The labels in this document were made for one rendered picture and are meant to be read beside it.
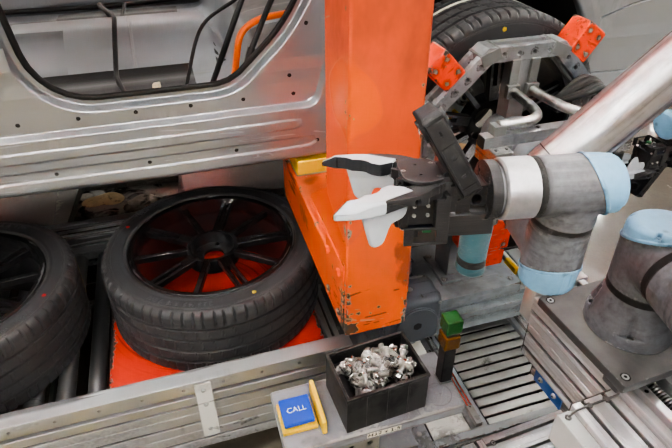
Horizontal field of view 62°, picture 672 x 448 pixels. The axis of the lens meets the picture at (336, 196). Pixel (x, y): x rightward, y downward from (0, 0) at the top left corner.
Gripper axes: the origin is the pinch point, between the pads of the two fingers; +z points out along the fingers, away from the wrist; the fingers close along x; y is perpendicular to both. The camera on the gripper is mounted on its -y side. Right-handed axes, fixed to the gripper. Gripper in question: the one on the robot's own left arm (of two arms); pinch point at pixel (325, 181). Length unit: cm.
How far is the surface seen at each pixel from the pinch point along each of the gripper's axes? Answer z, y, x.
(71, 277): 68, 64, 84
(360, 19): -9.8, -11.9, 41.0
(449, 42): -39, 1, 85
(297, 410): 5, 72, 35
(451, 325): -30, 53, 38
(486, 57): -47, 3, 78
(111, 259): 58, 62, 90
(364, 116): -11.0, 6.4, 43.7
